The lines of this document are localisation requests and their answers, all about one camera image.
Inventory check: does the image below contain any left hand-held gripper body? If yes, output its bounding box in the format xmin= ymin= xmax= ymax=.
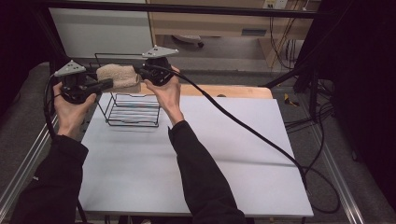
xmin=53 ymin=60 xmax=98 ymax=105

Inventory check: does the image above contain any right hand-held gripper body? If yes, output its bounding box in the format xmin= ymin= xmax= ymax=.
xmin=141 ymin=45 xmax=180 ymax=87

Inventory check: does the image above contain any beige towel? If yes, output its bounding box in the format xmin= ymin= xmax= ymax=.
xmin=95 ymin=63 xmax=143 ymax=94

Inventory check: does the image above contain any black wire rack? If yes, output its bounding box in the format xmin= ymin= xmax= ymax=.
xmin=90 ymin=52 xmax=162 ymax=128

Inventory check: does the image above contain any person's left hand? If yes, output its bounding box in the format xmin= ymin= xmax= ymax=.
xmin=52 ymin=81 xmax=98 ymax=140

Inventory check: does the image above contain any person's right hand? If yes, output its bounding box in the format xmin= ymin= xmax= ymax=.
xmin=143 ymin=65 xmax=186 ymax=127

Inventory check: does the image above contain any grey chair base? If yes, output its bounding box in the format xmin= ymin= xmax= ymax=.
xmin=171 ymin=34 xmax=205 ymax=49

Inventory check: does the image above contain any white panel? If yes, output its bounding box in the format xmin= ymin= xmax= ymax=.
xmin=49 ymin=7 xmax=154 ymax=60

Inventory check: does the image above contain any wooden desk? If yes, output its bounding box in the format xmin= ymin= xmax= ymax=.
xmin=147 ymin=0 xmax=322 ymax=69

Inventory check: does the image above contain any yellow black tape piece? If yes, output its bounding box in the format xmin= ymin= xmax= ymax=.
xmin=283 ymin=92 xmax=301 ymax=108

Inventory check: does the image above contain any black curtain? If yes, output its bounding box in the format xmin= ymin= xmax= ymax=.
xmin=295 ymin=0 xmax=396 ymax=213

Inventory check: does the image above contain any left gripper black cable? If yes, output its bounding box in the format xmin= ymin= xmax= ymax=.
xmin=42 ymin=74 xmax=89 ymax=224

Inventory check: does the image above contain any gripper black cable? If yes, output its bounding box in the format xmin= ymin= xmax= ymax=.
xmin=146 ymin=63 xmax=309 ymax=191
xmin=42 ymin=74 xmax=89 ymax=224

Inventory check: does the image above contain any black metal frame bar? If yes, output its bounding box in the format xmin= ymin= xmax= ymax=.
xmin=34 ymin=0 xmax=332 ymax=21

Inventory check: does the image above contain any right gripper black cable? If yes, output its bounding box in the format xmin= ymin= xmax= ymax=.
xmin=146 ymin=63 xmax=309 ymax=191

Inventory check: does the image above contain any aluminium rail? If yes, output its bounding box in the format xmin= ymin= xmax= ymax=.
xmin=307 ymin=121 xmax=366 ymax=224
xmin=0 ymin=114 xmax=60 ymax=215

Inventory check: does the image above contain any white wall socket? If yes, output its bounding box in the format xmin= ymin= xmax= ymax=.
xmin=262 ymin=0 xmax=289 ymax=10

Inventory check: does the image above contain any bundle of black floor cables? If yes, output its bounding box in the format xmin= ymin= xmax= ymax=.
xmin=283 ymin=74 xmax=344 ymax=215

